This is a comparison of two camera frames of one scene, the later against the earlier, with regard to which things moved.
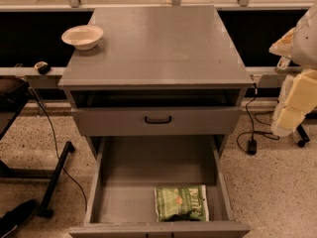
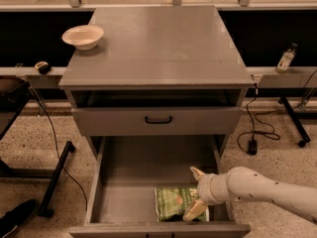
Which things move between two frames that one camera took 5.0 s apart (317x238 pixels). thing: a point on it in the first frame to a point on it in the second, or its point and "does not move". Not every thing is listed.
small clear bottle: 282,63 does not move
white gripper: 306,45 to 204,187
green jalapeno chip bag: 181,203 does not move
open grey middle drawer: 126,170 does not move
